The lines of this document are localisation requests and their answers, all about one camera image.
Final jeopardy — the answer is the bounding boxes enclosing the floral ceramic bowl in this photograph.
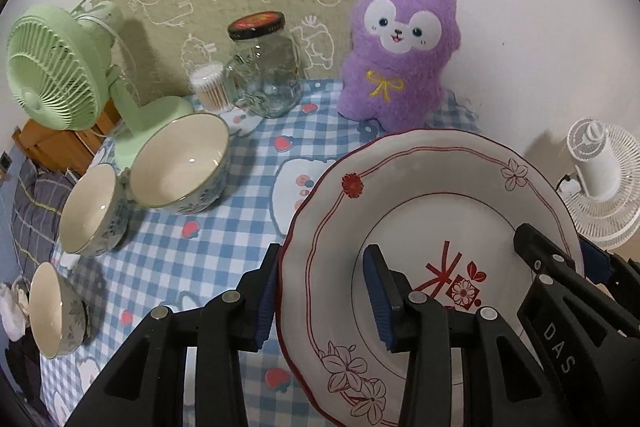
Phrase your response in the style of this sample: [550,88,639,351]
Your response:
[28,262,90,360]
[59,163,132,257]
[122,112,232,215]

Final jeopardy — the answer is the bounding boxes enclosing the purple plush toy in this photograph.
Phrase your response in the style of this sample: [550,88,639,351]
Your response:
[336,0,462,132]

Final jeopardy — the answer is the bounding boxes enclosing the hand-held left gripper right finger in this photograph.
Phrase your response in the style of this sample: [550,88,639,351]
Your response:
[362,244,561,427]

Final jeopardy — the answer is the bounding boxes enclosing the blue checked printed tablecloth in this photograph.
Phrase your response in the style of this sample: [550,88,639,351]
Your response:
[40,77,481,427]

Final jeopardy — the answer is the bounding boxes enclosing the wooden bed headboard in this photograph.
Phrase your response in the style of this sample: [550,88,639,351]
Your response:
[11,109,123,175]

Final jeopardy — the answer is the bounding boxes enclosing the white crumpled cloth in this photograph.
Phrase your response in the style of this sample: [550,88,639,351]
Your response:
[0,282,31,343]

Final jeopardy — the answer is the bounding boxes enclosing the white plate with red pattern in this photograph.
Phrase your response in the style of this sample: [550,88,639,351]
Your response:
[277,129,583,427]

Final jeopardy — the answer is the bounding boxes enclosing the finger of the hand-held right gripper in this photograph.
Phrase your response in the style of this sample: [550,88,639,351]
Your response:
[580,242,640,338]
[512,223,618,427]

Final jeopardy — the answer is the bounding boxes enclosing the green desk fan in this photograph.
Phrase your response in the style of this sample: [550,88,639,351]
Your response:
[6,1,196,168]

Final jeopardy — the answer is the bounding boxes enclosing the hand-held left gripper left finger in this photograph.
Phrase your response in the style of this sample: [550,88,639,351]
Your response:
[65,243,282,427]

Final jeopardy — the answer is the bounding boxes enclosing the grey plaid blanket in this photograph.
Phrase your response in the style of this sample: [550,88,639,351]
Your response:
[12,157,76,278]

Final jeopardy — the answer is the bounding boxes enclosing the glass jar with dark lid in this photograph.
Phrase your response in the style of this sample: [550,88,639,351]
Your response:
[226,9,303,118]

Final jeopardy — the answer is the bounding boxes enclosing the cotton swab container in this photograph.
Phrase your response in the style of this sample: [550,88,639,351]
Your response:
[189,63,236,112]

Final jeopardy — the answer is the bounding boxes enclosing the black fan cable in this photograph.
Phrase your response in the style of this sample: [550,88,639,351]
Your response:
[556,174,581,198]

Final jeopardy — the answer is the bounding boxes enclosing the white standing fan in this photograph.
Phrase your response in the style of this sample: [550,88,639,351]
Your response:
[555,117,640,250]

